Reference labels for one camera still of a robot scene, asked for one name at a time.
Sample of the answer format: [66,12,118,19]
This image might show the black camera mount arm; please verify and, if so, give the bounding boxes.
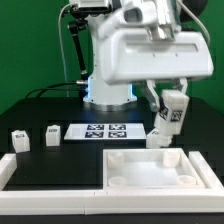
[67,18,89,76]

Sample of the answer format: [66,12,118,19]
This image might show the white U-shaped obstacle fence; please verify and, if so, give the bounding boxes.
[0,151,224,215]

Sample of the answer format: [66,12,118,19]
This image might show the grey cable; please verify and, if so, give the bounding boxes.
[57,3,73,98]

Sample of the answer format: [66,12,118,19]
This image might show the black cables on table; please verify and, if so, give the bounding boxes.
[25,79,90,99]

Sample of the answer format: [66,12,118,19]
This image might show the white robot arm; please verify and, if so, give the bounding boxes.
[84,0,213,111]

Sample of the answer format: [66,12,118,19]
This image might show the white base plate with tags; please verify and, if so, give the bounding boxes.
[64,123,146,140]

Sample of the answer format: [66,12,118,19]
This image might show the camera on mount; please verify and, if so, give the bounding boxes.
[69,0,111,14]

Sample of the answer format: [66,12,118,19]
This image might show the white square tabletop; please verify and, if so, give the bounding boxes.
[103,148,205,189]

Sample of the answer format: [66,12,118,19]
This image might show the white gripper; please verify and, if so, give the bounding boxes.
[99,28,213,112]

